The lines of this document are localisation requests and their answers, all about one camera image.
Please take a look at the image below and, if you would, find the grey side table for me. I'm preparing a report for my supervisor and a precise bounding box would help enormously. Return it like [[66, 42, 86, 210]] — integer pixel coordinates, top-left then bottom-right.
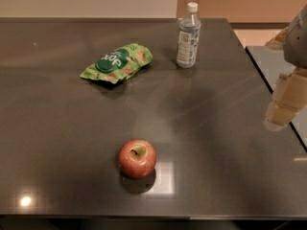
[[246, 46, 307, 151]]

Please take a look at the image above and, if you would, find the green rice chip bag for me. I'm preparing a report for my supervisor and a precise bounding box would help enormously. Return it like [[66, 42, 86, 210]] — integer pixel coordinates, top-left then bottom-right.
[[80, 43, 154, 84]]

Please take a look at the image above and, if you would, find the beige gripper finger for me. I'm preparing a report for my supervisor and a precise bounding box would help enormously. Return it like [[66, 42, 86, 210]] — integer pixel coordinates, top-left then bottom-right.
[[264, 67, 307, 131]]

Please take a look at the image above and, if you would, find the clear plastic water bottle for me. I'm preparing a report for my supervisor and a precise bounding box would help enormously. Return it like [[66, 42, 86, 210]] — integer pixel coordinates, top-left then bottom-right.
[[176, 2, 201, 68]]

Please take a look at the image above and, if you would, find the red apple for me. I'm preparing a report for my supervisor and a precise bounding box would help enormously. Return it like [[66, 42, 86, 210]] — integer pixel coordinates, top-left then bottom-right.
[[118, 140, 156, 179]]

